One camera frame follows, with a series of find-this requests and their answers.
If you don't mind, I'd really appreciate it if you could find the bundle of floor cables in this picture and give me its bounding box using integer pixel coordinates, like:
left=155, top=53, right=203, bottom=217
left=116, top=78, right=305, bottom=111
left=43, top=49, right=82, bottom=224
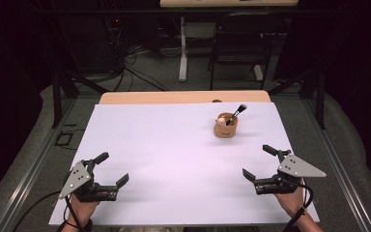
left=86, top=43, right=172, bottom=93

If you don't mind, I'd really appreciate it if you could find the light wooden table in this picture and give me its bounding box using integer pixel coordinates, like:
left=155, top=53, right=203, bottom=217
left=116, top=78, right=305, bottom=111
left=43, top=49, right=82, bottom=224
left=99, top=90, right=272, bottom=104

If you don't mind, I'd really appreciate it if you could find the round wooden holder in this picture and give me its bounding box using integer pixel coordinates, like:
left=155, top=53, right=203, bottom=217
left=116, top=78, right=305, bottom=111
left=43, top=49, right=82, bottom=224
left=213, top=111, right=240, bottom=139

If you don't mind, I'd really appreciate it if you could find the black folding chair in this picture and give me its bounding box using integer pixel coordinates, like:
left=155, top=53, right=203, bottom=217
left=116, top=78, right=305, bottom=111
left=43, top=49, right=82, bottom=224
left=208, top=12, right=286, bottom=91

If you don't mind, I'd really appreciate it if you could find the aluminium floor rail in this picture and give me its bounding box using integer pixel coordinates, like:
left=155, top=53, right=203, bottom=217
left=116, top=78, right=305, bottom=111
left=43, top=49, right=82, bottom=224
left=0, top=96, right=79, bottom=232
left=302, top=96, right=370, bottom=232

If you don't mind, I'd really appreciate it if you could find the light wooden desk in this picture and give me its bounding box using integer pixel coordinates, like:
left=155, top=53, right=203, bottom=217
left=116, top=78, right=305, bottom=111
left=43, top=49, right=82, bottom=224
left=159, top=0, right=300, bottom=8

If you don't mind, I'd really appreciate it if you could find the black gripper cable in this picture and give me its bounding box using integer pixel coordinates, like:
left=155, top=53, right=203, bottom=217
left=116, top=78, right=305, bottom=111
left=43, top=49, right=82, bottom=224
left=282, top=179, right=315, bottom=232
left=12, top=190, right=88, bottom=232

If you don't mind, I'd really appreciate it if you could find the person's right hand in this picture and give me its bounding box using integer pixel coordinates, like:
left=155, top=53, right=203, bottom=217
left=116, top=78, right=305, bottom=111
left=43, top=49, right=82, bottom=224
left=273, top=179, right=307, bottom=219

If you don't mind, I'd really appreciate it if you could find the white desk leg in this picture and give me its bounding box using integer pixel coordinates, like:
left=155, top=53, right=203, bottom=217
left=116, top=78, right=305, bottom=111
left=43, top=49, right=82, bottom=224
left=178, top=15, right=189, bottom=83

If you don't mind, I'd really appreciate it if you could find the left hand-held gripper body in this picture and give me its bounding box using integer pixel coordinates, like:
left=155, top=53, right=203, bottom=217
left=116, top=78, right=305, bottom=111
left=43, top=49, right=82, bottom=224
left=58, top=159, right=119, bottom=203

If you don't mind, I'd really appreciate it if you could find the white board sheet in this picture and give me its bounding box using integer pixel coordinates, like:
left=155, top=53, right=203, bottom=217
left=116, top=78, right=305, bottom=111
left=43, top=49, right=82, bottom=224
left=48, top=101, right=321, bottom=226

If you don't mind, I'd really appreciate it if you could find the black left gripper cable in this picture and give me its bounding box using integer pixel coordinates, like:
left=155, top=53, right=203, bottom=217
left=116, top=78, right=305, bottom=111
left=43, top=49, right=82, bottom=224
left=12, top=190, right=88, bottom=232

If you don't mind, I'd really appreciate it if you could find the black makeup brush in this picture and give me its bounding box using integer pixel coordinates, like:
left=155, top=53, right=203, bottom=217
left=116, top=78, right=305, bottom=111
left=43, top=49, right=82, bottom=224
left=225, top=103, right=248, bottom=127

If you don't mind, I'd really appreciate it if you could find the black metal frame post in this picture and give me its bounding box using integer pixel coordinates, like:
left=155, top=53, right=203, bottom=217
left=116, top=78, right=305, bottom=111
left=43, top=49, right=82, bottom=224
left=314, top=68, right=327, bottom=131
left=51, top=71, right=63, bottom=130

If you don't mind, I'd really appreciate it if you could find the person's left hand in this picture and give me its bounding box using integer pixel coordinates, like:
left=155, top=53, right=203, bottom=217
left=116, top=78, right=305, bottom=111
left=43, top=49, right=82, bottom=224
left=67, top=193, right=100, bottom=224

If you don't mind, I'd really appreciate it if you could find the dark computer tower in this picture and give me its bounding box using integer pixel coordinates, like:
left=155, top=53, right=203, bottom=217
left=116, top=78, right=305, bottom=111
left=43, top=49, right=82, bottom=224
left=75, top=14, right=126, bottom=72

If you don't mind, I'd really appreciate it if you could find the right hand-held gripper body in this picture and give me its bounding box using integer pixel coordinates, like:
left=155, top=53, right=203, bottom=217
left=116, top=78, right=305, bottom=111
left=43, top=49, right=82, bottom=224
left=253, top=149, right=328, bottom=196

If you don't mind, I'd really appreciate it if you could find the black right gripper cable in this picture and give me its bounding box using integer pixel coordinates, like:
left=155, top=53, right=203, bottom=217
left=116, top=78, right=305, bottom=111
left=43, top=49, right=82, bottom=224
left=282, top=179, right=315, bottom=232

